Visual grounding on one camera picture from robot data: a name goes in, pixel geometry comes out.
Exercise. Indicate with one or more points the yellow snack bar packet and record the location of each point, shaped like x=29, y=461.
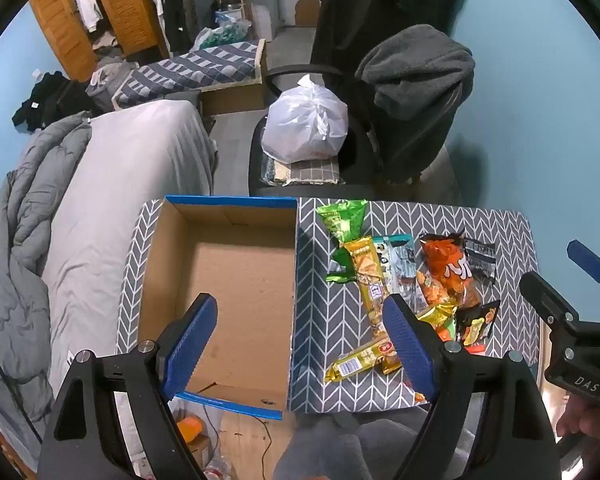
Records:
x=360, y=360

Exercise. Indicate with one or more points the small yellow red snack packet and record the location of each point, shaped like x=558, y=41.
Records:
x=437, y=317

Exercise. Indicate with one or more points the white hanging shirt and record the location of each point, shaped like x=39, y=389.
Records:
x=86, y=0

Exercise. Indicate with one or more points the grey fleece jacket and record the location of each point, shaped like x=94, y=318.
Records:
x=415, y=65

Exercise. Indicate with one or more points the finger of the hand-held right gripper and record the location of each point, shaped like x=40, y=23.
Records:
x=547, y=297
x=586, y=261

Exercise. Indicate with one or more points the white plastic bag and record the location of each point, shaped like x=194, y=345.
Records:
x=300, y=120

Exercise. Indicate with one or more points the black clothes pile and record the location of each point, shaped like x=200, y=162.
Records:
x=45, y=100

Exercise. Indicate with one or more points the dark hanging clothes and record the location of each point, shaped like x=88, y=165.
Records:
x=180, y=10

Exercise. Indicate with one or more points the black yellow snack packet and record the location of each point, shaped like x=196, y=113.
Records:
x=475, y=322

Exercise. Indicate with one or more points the clear bag of teal items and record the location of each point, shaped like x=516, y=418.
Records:
x=230, y=32

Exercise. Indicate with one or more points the cardboard box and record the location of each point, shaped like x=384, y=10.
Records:
x=240, y=280

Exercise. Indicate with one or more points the long yellow snack packet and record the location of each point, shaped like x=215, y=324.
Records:
x=367, y=270

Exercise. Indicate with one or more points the orange snack bag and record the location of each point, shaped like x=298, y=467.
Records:
x=447, y=265

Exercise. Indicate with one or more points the green snack packet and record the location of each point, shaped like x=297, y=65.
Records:
x=345, y=220

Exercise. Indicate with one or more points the teal white snack packet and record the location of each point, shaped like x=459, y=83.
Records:
x=397, y=255

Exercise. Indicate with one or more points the grey comforter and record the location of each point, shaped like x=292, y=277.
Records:
x=25, y=240

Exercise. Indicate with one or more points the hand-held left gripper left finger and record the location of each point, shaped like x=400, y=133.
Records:
x=190, y=345

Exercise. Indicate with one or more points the black puffer jacket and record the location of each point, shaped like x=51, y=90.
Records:
x=370, y=5

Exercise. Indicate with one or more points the wooden wardrobe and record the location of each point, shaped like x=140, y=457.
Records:
x=125, y=5

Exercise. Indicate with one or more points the person's right hand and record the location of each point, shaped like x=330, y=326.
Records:
x=582, y=420

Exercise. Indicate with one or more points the grey checked cushion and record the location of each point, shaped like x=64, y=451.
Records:
x=310, y=172

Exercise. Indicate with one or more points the grey clothes pile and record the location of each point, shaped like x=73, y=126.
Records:
x=105, y=80

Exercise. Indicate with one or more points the grey bed mattress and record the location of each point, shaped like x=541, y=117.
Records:
x=130, y=160

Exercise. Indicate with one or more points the blue patterned bench cushion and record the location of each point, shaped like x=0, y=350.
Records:
x=190, y=67

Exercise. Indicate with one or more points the person's grey pants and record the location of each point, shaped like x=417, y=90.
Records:
x=340, y=445

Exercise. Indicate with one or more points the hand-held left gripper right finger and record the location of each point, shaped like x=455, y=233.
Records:
x=410, y=345

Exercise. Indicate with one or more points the black office chair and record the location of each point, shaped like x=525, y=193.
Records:
x=357, y=160

